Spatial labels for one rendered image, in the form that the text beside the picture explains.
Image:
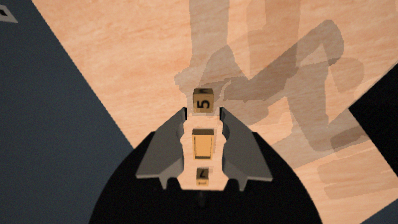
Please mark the wooden number cube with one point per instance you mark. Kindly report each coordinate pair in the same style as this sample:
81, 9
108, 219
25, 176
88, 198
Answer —
203, 100
202, 177

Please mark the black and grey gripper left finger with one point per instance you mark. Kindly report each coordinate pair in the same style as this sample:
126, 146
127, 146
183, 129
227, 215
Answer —
147, 168

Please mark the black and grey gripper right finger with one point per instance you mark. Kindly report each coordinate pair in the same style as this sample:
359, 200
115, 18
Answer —
260, 170

